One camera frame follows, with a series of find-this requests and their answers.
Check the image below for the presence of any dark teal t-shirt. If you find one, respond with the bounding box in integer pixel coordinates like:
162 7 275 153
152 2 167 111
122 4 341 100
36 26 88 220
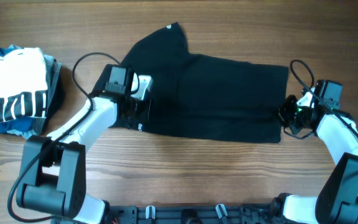
90 22 290 144

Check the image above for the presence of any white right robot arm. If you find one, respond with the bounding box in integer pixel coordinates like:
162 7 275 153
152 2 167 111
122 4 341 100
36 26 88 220
278 95 358 223

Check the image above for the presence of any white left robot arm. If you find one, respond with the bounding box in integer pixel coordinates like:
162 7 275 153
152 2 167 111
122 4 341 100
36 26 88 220
8 74 153 223

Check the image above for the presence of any blue folded garment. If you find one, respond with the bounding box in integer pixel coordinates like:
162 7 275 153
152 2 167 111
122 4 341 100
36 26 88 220
0 47 39 136

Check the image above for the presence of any white black striped folded shirt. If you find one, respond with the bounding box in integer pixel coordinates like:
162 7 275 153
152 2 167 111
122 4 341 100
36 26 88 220
0 48 48 123

